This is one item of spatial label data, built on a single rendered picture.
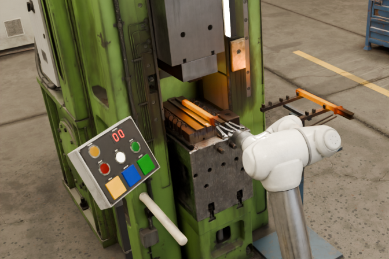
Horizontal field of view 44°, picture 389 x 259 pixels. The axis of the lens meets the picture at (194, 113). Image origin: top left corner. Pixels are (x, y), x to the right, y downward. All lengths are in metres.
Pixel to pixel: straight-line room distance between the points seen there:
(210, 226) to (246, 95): 0.77
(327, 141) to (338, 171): 2.35
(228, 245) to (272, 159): 1.54
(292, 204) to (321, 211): 1.92
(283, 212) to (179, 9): 1.07
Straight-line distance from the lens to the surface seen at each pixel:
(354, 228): 3.40
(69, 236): 3.54
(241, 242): 3.02
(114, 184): 2.09
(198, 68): 2.35
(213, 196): 2.66
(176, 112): 2.68
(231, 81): 2.67
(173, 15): 2.22
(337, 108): 2.55
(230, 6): 2.50
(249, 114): 2.83
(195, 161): 2.48
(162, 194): 2.73
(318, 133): 1.58
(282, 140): 1.55
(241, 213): 2.86
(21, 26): 7.56
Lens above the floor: 2.17
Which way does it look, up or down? 27 degrees down
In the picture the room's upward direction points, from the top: 6 degrees counter-clockwise
